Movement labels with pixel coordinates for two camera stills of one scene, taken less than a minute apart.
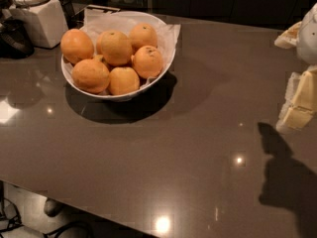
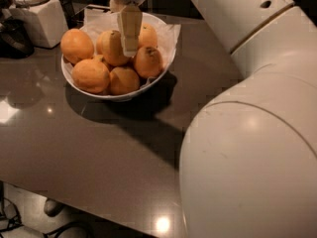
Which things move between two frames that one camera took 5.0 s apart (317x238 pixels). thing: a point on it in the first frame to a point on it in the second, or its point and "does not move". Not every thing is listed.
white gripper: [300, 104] to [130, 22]
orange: [76, 46] does not move
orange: [147, 60] does not move
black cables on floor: [51, 232] does not move
